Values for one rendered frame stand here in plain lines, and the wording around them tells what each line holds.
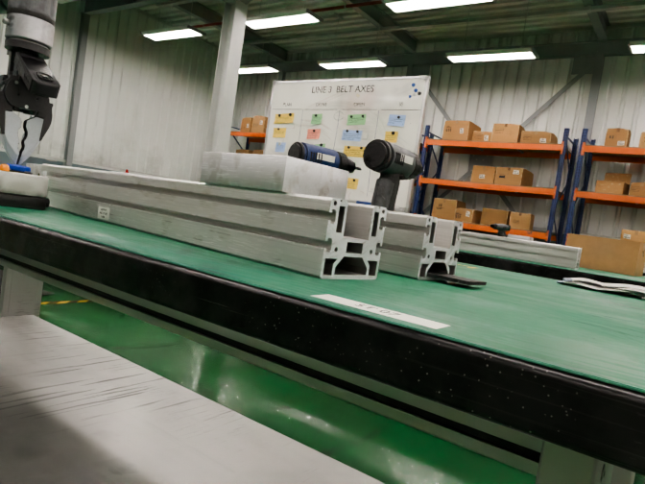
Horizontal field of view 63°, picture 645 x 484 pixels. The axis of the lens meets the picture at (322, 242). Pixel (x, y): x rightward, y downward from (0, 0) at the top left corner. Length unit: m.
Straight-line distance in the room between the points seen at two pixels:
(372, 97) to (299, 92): 0.74
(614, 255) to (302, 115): 2.79
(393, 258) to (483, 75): 11.78
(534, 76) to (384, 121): 8.19
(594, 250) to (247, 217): 2.22
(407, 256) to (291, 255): 0.19
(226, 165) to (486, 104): 11.61
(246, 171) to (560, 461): 0.44
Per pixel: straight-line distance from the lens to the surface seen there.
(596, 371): 0.35
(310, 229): 0.55
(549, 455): 0.41
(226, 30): 9.96
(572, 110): 11.69
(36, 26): 1.10
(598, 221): 11.24
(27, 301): 2.64
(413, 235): 0.70
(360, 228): 0.60
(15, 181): 1.04
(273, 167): 0.60
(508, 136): 10.80
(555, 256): 2.28
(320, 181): 0.63
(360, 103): 4.25
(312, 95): 4.54
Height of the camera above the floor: 0.85
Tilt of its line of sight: 3 degrees down
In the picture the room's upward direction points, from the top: 8 degrees clockwise
